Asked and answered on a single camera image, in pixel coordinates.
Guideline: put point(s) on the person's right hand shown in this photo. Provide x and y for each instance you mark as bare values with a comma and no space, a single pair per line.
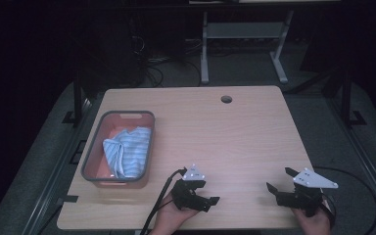
316,225

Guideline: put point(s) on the aluminium frame rail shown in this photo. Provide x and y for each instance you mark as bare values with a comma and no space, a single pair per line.
365,160
55,169

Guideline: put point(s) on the grey metal stand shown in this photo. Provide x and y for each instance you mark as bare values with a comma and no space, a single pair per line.
241,30

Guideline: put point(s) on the pink basket with grey rim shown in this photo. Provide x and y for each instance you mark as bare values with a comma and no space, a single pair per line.
89,164

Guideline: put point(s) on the blue striped cloth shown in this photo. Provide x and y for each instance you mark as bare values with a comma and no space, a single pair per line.
133,153

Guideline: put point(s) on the person's left hand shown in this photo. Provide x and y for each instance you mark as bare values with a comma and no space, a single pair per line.
168,218

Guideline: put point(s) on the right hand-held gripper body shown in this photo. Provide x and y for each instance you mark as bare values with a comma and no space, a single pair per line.
306,199

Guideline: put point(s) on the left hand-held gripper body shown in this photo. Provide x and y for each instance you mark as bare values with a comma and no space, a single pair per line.
186,194

